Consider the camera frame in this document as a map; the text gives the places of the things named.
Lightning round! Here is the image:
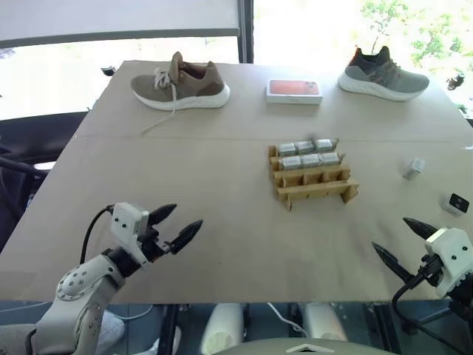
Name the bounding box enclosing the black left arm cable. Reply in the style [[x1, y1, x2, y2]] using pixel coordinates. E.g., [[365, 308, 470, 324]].
[[80, 205, 114, 266]]

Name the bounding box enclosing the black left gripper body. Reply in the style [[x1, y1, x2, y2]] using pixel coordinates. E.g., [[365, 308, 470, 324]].
[[138, 223, 175, 263]]

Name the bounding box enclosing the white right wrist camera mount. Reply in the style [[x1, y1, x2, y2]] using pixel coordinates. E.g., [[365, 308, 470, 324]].
[[423, 226, 473, 299]]

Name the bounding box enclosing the grey sneaker with white sole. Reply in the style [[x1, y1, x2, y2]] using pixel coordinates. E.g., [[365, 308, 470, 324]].
[[337, 45, 430, 102]]

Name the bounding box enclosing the dark window frame post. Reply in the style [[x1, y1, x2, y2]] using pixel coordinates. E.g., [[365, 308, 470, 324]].
[[237, 0, 256, 64]]

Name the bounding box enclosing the thin white cable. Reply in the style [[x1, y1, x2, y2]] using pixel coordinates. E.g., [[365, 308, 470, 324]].
[[267, 302, 308, 337]]

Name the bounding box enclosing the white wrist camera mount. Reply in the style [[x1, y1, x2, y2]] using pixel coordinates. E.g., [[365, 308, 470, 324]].
[[112, 202, 151, 266], [423, 226, 473, 299]]

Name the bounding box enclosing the small dark clamp device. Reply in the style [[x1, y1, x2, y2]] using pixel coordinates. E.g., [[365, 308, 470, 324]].
[[446, 72, 467, 91]]

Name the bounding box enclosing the grey robot torso shell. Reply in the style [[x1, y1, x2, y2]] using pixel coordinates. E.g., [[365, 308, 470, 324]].
[[220, 334, 371, 355]]

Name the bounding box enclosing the wooden slotted rack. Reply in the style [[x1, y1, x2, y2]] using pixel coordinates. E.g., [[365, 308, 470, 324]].
[[267, 138, 361, 213]]

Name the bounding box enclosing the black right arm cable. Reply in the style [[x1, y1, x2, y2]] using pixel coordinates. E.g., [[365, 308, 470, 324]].
[[391, 272, 473, 355]]

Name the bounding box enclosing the small white black device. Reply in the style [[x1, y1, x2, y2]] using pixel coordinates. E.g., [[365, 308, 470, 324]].
[[438, 192, 471, 217]]

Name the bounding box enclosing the white rounded leg cover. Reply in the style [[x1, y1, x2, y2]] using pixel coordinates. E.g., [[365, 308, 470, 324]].
[[302, 302, 349, 342], [200, 302, 247, 355]]

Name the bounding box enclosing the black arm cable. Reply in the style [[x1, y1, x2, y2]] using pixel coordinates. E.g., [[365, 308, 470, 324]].
[[80, 205, 114, 266], [391, 272, 473, 355]]

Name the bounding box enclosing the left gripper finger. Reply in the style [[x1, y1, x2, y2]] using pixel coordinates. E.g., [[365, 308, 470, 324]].
[[148, 203, 179, 227], [169, 219, 205, 255]]

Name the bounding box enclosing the brown sneaker with white sole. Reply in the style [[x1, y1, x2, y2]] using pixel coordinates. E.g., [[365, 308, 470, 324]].
[[129, 51, 231, 135]]

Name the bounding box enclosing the grey window roller blind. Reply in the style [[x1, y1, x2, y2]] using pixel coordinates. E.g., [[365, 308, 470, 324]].
[[0, 0, 239, 50]]

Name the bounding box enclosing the green tree outside window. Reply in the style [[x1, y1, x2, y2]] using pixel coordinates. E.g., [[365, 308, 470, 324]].
[[359, 0, 473, 72]]

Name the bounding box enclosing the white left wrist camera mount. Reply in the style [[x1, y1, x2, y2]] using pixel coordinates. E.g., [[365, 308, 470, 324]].
[[112, 202, 151, 266]]

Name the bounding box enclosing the black chair frame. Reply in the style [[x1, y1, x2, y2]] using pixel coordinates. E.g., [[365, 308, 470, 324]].
[[0, 109, 89, 237]]

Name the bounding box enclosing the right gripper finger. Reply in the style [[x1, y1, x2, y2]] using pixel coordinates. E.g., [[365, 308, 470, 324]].
[[371, 241, 412, 287], [402, 217, 440, 243]]

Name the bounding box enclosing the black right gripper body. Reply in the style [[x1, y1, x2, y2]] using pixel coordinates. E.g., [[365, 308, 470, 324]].
[[406, 253, 445, 289]]

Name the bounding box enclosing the white phone box orange print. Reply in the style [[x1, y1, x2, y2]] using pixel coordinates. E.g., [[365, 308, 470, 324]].
[[265, 78, 324, 107]]

